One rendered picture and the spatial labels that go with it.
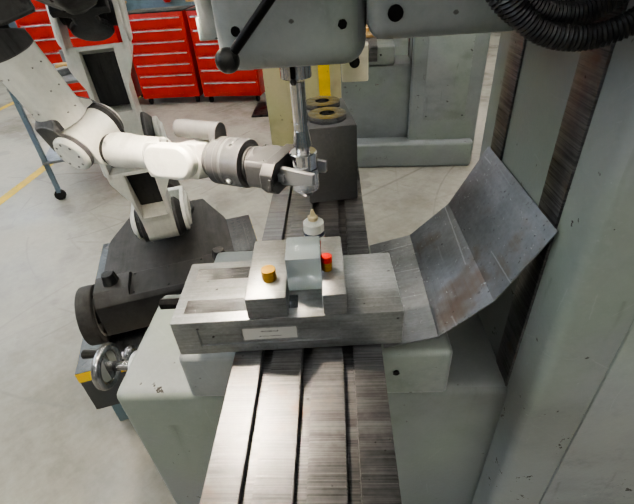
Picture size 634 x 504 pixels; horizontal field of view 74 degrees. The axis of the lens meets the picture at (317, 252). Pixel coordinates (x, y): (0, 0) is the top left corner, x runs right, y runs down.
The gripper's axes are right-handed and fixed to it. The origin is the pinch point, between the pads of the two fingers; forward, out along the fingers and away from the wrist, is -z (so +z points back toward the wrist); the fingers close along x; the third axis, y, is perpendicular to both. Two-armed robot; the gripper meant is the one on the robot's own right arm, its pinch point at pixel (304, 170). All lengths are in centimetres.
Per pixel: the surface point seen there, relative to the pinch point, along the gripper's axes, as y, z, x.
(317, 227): 11.8, -1.3, 0.8
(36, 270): 114, 209, 51
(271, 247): 8.8, 1.6, -11.5
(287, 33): -22.8, -3.8, -9.2
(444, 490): 80, -33, -4
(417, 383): 36.2, -24.2, -8.8
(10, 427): 113, 125, -25
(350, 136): 3.8, 1.1, 26.9
